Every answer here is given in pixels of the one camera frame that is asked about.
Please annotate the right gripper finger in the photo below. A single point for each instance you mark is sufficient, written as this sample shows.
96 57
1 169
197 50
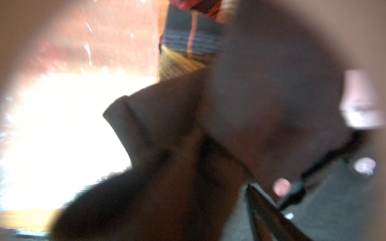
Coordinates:
267 222

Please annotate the clear plastic vacuum bag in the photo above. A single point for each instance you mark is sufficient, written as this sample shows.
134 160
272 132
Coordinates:
54 139

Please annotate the yellow green plaid shirt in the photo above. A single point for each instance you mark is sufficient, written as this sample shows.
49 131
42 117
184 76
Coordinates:
189 42

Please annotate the red black plaid shirt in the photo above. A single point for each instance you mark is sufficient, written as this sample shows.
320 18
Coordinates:
220 10

